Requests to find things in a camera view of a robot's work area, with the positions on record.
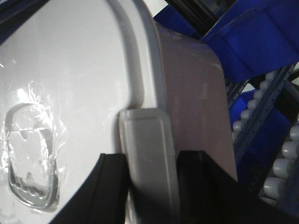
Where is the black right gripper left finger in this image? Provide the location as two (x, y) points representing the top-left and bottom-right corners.
(51, 154), (130, 224)

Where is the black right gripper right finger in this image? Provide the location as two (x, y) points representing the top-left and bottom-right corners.
(177, 151), (299, 224)

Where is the white lidded plastic bin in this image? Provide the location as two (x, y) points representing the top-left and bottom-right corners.
(0, 0), (237, 224)

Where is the blue bin upper right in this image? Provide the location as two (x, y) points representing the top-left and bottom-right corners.
(202, 0), (299, 82)

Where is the white roller track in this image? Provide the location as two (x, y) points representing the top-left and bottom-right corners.
(229, 67), (299, 216)

